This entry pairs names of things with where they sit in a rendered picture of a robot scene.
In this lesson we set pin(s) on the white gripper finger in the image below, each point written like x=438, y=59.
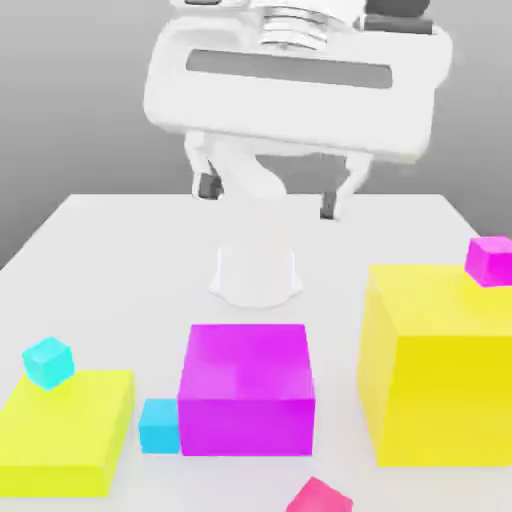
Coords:
x=208, y=187
x=352, y=180

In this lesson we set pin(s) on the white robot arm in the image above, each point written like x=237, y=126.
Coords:
x=254, y=188

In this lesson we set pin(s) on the small pink cube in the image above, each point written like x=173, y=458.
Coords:
x=320, y=498

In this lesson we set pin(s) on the small turquoise cube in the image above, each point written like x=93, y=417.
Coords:
x=48, y=363

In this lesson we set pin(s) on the large lime yellow box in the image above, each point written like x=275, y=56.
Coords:
x=56, y=436

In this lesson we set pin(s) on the small magenta cube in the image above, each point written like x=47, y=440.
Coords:
x=491, y=262

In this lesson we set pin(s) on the small sky blue cube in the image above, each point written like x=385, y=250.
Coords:
x=159, y=426

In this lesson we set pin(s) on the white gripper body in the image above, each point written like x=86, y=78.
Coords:
x=288, y=108

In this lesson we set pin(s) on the large magenta box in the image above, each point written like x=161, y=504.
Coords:
x=246, y=400

